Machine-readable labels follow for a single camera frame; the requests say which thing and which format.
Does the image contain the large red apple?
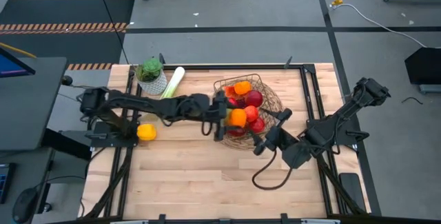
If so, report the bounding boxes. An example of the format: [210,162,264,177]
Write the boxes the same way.
[227,125,247,138]

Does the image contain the computer monitor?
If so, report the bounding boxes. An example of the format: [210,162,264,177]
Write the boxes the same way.
[0,46,37,79]

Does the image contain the small red fruit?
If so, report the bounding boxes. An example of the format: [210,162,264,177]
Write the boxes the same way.
[223,85,240,110]

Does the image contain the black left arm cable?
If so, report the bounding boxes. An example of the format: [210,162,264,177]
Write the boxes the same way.
[201,119,215,137]

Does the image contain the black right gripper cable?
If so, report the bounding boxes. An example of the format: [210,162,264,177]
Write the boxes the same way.
[251,147,294,191]

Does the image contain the black keyboard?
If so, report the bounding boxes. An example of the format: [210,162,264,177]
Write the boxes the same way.
[0,163,15,205]

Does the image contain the bright red tomato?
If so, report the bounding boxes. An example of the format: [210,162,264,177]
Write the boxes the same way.
[243,105,260,123]

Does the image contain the round woven placemat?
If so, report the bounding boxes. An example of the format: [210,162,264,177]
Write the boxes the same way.
[218,79,285,151]

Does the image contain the green leek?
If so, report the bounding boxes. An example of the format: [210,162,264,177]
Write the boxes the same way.
[160,66,186,100]

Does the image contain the orange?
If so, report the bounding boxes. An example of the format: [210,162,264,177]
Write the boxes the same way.
[234,81,252,96]
[229,108,248,128]

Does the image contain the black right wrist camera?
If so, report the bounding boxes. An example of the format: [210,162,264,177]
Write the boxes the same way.
[280,141,313,170]

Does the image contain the black computer mouse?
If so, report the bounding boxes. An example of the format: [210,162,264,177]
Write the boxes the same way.
[12,186,39,224]

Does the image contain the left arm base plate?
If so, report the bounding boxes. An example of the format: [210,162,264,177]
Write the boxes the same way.
[90,129,139,148]

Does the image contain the black table frame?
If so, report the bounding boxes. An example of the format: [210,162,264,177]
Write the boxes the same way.
[82,63,368,224]

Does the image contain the black hanging cable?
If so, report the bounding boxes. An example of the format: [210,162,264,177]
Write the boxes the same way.
[93,0,131,67]

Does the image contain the dark red apple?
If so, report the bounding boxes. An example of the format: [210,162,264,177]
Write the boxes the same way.
[243,90,265,108]

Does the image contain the hazard striped floor mat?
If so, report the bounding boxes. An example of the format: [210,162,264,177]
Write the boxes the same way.
[0,0,136,72]

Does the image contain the yellow bell pepper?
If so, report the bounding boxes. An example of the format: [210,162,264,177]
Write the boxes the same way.
[136,123,158,141]

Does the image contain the black wire basket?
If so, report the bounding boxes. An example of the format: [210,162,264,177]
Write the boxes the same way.
[212,73,276,139]

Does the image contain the black floor box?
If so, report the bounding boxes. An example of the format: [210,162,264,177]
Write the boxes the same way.
[404,47,441,86]

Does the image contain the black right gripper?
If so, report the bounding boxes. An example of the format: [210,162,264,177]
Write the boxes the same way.
[247,108,294,156]

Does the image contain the white floor cable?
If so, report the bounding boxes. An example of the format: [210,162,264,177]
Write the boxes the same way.
[329,3,428,48]

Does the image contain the black desk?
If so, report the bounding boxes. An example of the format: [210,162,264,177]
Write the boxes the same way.
[0,57,69,152]

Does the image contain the potted plant patterned white pot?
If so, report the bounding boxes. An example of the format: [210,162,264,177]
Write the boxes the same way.
[134,57,169,96]

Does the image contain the black flat phone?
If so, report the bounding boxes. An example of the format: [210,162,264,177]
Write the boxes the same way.
[339,172,367,213]

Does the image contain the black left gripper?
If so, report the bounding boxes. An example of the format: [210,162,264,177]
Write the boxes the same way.
[192,91,230,141]

